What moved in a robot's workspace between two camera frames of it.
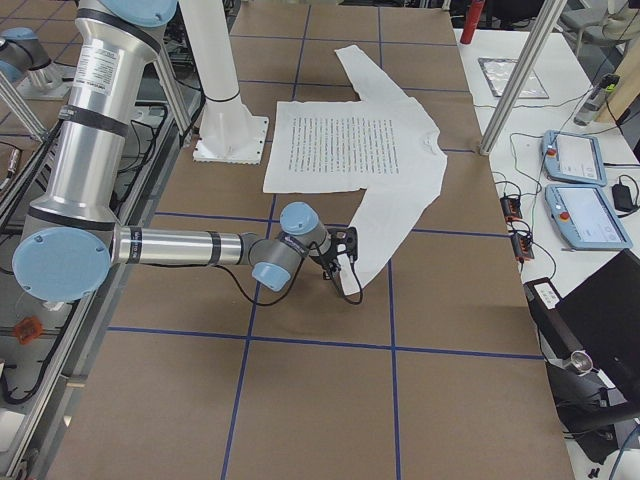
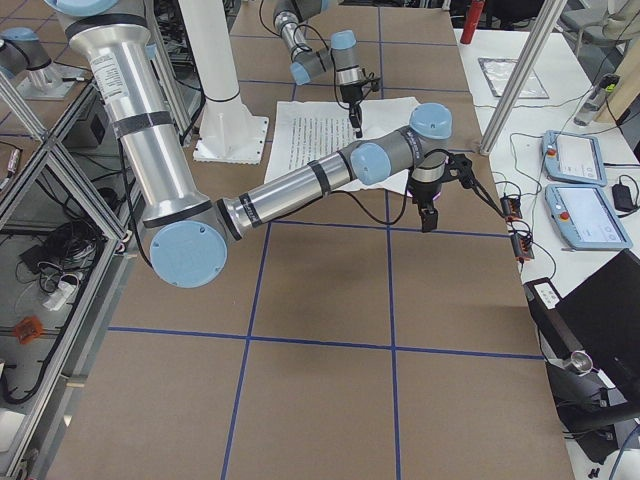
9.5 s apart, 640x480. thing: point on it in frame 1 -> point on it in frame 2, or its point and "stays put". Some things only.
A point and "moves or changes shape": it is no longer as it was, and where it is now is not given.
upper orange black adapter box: [511, 208] stays put
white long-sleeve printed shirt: [384, 144] moves or changes shape
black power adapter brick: [622, 197] stays put
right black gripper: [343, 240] -> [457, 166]
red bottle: [472, 20] stays put
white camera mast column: [226, 128] stays put
